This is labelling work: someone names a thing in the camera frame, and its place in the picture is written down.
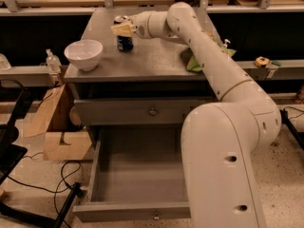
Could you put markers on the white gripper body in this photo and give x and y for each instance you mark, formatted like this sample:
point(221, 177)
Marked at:
point(140, 25)

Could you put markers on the blue pepsi can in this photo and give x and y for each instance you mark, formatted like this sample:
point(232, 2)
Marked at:
point(124, 44)

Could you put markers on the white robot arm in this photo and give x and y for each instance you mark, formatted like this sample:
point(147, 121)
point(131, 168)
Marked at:
point(217, 139)

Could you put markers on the grey drawer cabinet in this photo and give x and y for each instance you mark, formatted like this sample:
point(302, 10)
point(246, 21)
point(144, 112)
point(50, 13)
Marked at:
point(152, 69)

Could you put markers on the closed upper grey drawer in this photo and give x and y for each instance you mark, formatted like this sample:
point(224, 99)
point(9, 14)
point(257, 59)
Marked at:
point(136, 111)

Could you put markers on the open grey drawer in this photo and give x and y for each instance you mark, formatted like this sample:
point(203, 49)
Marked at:
point(136, 175)

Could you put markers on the white bowl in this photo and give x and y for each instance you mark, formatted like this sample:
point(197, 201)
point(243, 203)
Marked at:
point(84, 54)

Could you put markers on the green chip bag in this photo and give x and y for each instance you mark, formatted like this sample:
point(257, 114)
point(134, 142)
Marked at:
point(193, 64)

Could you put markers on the clear sanitizer bottle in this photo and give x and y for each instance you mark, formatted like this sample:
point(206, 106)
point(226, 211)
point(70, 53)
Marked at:
point(53, 62)

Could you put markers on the small pump bottle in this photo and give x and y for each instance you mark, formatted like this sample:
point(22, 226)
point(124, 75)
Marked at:
point(226, 43)

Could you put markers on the cardboard box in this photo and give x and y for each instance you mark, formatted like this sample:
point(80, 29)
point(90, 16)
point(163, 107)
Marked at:
point(57, 119)

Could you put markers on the black stand frame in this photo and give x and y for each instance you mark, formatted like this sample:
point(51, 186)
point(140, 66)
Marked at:
point(10, 156)

